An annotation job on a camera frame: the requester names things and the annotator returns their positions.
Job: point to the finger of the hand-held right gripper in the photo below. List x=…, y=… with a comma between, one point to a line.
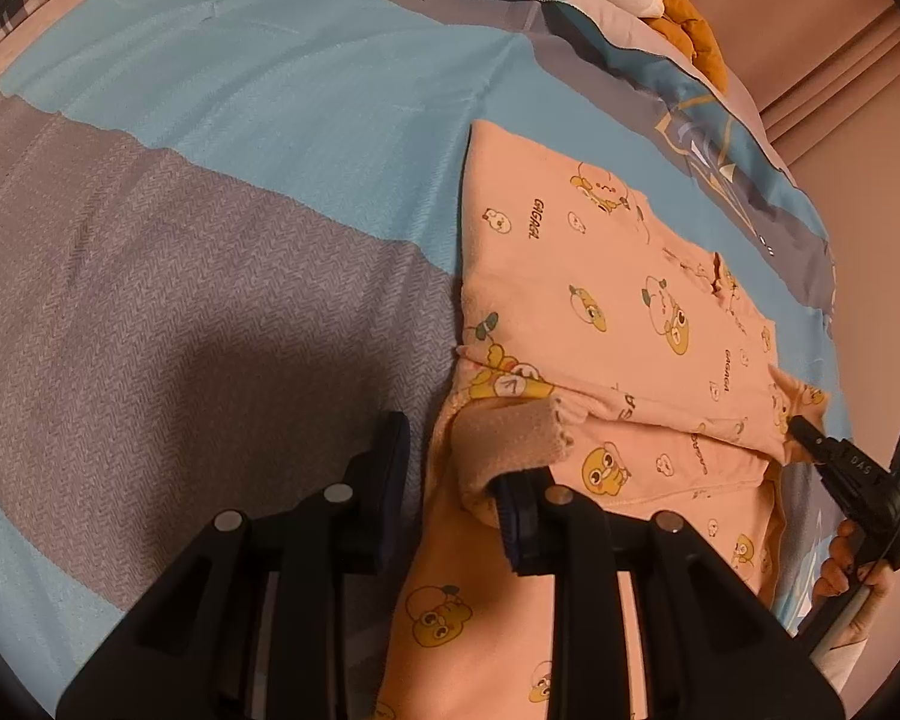
x=847, y=476

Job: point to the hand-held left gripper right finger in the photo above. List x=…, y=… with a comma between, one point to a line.
x=511, y=532

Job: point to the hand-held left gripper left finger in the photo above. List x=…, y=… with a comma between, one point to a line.
x=394, y=480

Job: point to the pink printed baby romper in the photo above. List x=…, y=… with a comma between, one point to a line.
x=607, y=300

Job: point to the person's right forearm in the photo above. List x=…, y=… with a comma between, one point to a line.
x=836, y=667

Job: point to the person's right hand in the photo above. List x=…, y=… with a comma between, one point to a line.
x=840, y=570

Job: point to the blue grey printed duvet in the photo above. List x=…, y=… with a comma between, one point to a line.
x=195, y=240

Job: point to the pink curtain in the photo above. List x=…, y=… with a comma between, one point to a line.
x=855, y=82

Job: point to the white plush goose toy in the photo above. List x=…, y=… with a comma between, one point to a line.
x=690, y=30

